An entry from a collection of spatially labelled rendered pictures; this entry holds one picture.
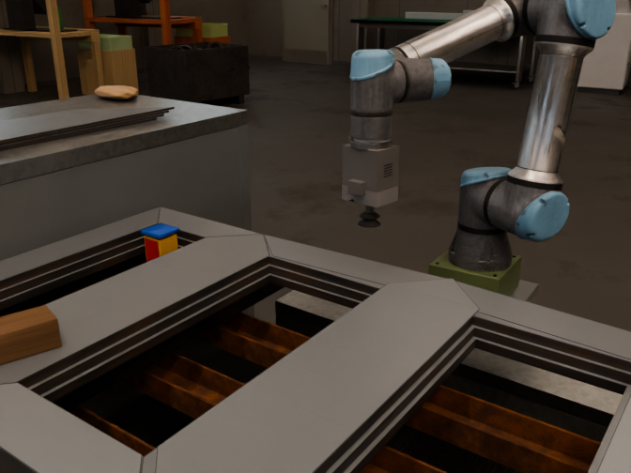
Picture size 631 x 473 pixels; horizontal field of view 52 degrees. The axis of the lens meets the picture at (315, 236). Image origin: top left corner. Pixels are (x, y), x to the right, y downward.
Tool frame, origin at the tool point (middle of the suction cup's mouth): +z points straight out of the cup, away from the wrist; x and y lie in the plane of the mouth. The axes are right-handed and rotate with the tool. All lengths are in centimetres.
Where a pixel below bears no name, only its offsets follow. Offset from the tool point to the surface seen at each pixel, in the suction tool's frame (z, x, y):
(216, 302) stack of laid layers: 13.1, -24.6, -16.5
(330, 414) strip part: 11.1, -38.3, 25.1
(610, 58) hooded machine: 33, 833, -266
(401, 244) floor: 91, 194, -134
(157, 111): -13, 6, -78
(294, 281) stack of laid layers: 13.1, -7.8, -12.8
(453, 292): 10.3, 3.7, 16.8
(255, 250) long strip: 9.3, -7.8, -24.2
